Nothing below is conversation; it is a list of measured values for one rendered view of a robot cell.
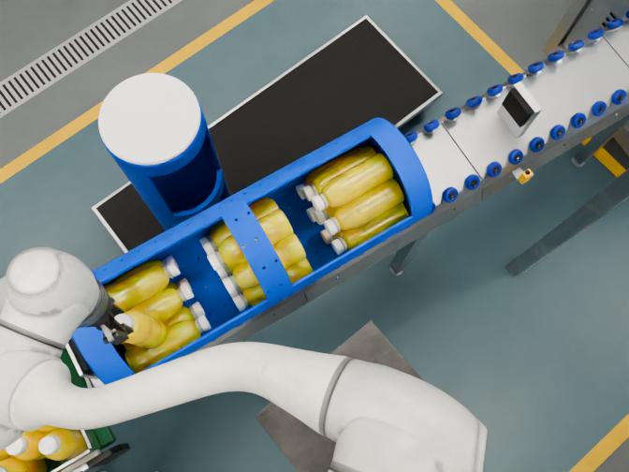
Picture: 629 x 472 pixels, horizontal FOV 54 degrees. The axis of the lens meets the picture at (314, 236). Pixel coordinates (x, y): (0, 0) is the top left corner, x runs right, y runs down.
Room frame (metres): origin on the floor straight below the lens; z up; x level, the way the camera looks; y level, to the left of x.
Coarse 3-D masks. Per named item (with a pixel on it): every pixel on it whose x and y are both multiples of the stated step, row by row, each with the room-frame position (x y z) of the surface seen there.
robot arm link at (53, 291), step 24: (24, 264) 0.20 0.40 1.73; (48, 264) 0.20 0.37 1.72; (72, 264) 0.21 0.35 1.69; (24, 288) 0.16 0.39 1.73; (48, 288) 0.16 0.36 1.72; (72, 288) 0.17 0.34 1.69; (96, 288) 0.19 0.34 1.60; (24, 312) 0.14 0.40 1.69; (48, 312) 0.14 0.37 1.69; (72, 312) 0.14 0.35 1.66; (48, 336) 0.11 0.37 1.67
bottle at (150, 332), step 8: (128, 312) 0.21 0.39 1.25; (136, 312) 0.22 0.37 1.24; (136, 320) 0.20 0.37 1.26; (144, 320) 0.20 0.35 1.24; (152, 320) 0.21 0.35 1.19; (160, 320) 0.22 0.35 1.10; (136, 328) 0.18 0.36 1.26; (144, 328) 0.18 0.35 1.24; (152, 328) 0.19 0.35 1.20; (160, 328) 0.20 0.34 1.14; (136, 336) 0.16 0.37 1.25; (144, 336) 0.17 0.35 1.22; (152, 336) 0.17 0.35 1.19; (160, 336) 0.18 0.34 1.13; (136, 344) 0.15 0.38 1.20; (144, 344) 0.16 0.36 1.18; (152, 344) 0.16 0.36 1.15; (160, 344) 0.17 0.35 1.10
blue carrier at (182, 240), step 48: (336, 144) 0.65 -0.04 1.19; (384, 144) 0.64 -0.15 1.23; (240, 192) 0.53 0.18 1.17; (288, 192) 0.59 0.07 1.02; (192, 240) 0.44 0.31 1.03; (240, 240) 0.39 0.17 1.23; (384, 240) 0.45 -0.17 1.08; (192, 288) 0.33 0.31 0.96; (288, 288) 0.31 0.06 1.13; (96, 336) 0.16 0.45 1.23
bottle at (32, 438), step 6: (24, 432) -0.04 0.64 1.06; (30, 432) -0.04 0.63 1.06; (36, 432) -0.04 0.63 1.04; (24, 438) -0.05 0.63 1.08; (30, 438) -0.05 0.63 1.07; (36, 438) -0.05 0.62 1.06; (30, 444) -0.07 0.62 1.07; (36, 444) -0.07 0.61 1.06; (24, 450) -0.08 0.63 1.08; (30, 450) -0.08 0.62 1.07; (36, 450) -0.08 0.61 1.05; (18, 456) -0.09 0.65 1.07; (24, 456) -0.09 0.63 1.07; (30, 456) -0.09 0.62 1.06; (36, 456) -0.09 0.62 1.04; (42, 456) -0.10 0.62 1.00
